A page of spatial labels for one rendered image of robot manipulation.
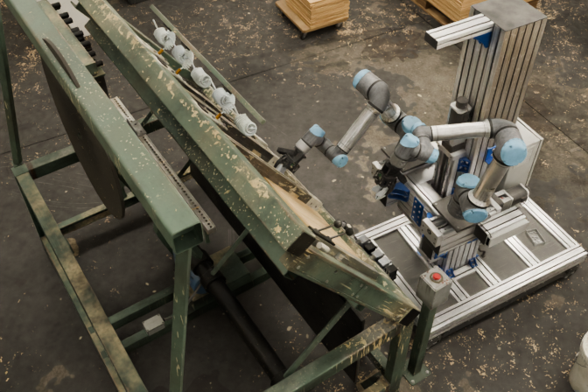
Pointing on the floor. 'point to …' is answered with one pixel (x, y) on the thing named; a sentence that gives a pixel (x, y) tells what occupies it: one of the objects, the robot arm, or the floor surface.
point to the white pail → (578, 374)
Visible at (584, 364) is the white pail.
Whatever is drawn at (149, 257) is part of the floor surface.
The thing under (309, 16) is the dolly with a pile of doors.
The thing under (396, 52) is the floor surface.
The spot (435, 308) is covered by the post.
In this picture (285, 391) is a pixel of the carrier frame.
